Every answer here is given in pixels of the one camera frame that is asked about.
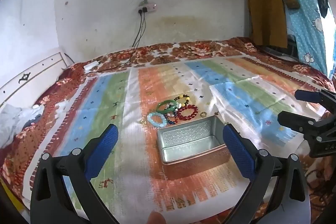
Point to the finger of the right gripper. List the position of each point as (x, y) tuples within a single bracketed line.
[(323, 97), (306, 125)]

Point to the white power strip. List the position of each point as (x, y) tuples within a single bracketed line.
[(149, 7)]

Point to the silver metal tin box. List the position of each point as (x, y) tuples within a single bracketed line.
[(192, 147)]

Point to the floral brown bedspread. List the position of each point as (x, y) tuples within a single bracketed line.
[(17, 155)]

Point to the grey crumpled cloth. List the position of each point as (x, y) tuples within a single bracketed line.
[(15, 119)]

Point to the blue dotted curtain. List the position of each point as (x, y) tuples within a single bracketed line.
[(305, 26)]

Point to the white charger on bed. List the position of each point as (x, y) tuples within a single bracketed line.
[(90, 66)]

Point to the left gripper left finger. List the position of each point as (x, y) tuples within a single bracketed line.
[(50, 201)]

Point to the green jade bangle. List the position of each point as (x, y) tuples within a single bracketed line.
[(167, 106)]

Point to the left hand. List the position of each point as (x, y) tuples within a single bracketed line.
[(156, 218)]

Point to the brown hanging jacket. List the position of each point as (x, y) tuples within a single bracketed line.
[(268, 20)]

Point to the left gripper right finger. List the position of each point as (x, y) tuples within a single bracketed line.
[(277, 191)]

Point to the white headboard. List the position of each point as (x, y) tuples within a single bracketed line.
[(24, 89)]

